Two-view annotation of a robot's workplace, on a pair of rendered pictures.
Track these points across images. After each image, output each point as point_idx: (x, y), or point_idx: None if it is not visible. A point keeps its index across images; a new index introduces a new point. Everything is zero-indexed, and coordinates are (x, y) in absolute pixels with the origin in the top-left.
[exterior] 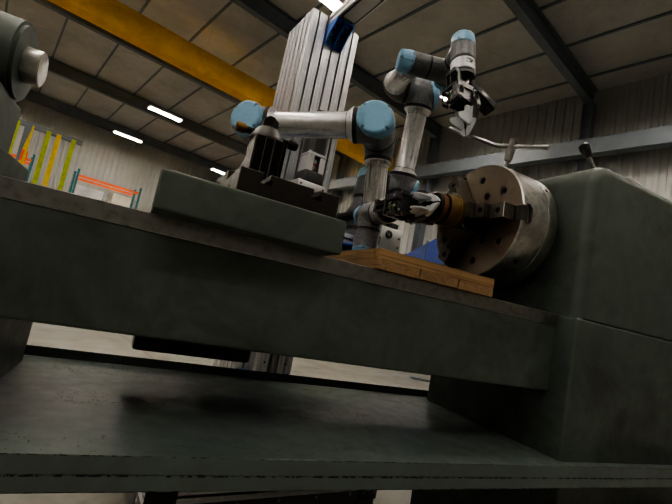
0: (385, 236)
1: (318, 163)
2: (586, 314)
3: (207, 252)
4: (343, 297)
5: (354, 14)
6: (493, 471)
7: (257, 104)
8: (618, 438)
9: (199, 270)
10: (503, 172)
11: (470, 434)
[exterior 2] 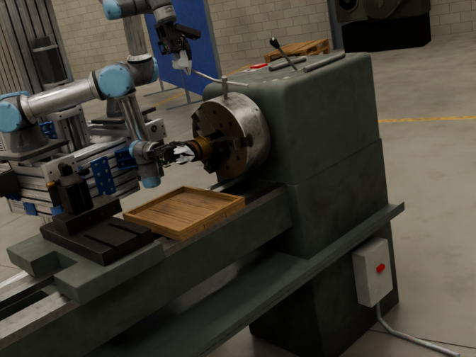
0: (151, 132)
1: (61, 84)
2: (300, 180)
3: (103, 296)
4: (172, 265)
5: None
6: (273, 298)
7: (9, 105)
8: (336, 226)
9: (104, 305)
10: (225, 110)
11: (261, 265)
